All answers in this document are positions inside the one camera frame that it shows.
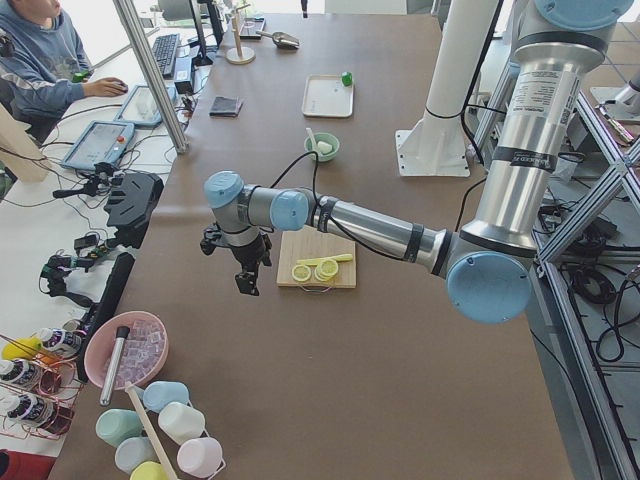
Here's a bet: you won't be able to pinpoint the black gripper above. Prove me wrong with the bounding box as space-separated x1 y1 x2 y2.
200 224 272 296

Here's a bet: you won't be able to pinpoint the white ceramic spoon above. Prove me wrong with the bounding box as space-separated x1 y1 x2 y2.
306 127 319 154

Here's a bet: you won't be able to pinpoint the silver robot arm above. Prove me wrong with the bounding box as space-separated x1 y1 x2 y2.
201 1 629 323

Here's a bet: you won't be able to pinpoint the pink bowl with ice cubes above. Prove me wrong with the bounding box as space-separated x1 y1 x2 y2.
84 311 169 390

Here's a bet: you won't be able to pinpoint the light green bowl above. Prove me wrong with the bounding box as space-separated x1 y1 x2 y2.
304 132 340 163

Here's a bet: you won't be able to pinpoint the lemon slice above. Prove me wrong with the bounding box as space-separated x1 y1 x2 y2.
291 264 312 283

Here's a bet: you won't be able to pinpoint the wooden cutting board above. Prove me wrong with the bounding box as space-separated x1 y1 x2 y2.
276 227 357 289

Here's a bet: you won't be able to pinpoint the stacked lemon slices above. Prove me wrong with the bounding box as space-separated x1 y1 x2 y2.
314 261 339 281

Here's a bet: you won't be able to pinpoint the yellow plastic knife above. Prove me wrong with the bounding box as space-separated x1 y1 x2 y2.
296 253 354 266

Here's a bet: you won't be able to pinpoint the metal muddler tube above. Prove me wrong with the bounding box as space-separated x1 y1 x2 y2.
99 326 130 407

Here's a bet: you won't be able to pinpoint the light blue cup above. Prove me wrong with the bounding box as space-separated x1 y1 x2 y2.
143 381 190 413

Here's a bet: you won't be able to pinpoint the white cup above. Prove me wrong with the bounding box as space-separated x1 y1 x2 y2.
158 402 206 445

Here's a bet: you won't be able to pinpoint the grey folded cloth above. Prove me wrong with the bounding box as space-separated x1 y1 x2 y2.
209 96 244 117

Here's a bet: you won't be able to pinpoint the pink cup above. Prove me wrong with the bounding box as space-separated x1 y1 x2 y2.
177 437 225 478

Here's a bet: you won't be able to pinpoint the mint green cup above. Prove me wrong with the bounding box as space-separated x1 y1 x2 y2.
95 409 143 447

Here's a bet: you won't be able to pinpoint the cream rectangular tray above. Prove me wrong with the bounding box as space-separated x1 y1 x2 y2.
301 74 354 118

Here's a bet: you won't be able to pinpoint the blue teach pendant near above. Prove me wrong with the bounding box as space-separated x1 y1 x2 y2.
60 121 135 171

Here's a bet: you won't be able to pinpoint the blue teach pendant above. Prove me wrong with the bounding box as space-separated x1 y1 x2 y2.
60 121 135 171
114 84 162 129

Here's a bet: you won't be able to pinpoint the blue teach pendant far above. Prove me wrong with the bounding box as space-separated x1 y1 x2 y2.
114 84 162 129

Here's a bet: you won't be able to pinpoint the pale blue cup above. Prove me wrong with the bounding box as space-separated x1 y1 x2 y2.
114 437 157 474

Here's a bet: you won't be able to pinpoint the yellow cup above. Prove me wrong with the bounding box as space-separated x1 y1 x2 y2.
129 461 168 480

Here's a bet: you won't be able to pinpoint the wooden mug tree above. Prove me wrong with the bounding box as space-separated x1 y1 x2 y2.
225 4 255 65

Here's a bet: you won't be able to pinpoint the green lime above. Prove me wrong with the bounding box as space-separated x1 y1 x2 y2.
341 72 353 86

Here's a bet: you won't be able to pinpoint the metal scoop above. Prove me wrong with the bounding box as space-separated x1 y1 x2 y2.
256 30 300 50

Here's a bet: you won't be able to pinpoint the black keyboard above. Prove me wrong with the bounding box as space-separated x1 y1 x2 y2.
152 34 180 79

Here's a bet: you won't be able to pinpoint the person in grey hoodie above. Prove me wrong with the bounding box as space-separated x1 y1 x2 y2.
1 1 128 142

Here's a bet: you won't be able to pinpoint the black bracket stand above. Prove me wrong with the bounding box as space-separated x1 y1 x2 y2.
104 172 164 248

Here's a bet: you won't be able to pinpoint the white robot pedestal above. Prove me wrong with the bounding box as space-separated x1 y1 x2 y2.
394 0 504 178

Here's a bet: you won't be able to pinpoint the copper wire bottle rack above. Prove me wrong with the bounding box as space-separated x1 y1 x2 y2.
1 329 82 440

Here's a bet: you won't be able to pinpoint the aluminium frame post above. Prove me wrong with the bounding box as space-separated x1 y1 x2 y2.
113 0 188 154

